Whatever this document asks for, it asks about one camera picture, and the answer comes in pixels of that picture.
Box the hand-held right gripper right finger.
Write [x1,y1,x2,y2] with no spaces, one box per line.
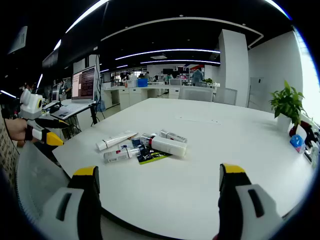
[214,163,286,240]

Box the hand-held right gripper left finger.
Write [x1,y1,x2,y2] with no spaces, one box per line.
[37,165,103,240]

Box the white skincare tube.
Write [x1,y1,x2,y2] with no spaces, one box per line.
[96,130,139,152]

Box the small white skincare pump bottle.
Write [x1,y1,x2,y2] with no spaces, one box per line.
[103,146,141,164]
[159,129,188,144]

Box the green black skincare sachet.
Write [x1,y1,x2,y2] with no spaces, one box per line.
[131,138,173,165]

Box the tall red-collared skincare pump bottle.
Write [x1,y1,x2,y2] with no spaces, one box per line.
[139,133,188,158]

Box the person's left hand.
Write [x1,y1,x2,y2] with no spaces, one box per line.
[4,117,28,142]

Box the tripod laptop stand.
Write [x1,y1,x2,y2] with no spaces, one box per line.
[49,101,106,131]

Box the person's beige printed shirt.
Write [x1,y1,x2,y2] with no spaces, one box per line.
[0,119,20,173]

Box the grey mesh office chair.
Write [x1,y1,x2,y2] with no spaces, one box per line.
[14,142,73,226]

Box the open laptop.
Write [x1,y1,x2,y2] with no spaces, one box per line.
[70,65,98,105]

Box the ceiling air conditioner unit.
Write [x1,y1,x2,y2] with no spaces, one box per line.
[7,26,28,55]

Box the white cabinet row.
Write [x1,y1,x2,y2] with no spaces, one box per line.
[101,84,181,111]

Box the blue tissue pack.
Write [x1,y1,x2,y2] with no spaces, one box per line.
[289,134,306,153]

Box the dark red vase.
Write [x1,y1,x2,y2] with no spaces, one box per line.
[289,123,301,138]

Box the black desk ornament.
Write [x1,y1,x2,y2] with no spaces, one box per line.
[299,120,320,151]

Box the long ceiling light strip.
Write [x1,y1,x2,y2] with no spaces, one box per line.
[140,59,221,65]
[65,0,110,34]
[115,48,221,61]

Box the potted green plant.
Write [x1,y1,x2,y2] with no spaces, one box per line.
[269,80,307,133]

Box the white mesh chair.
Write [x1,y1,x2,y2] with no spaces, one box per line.
[177,85,215,102]
[214,87,238,106]

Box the large bright window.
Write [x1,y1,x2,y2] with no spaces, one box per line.
[292,24,320,118]

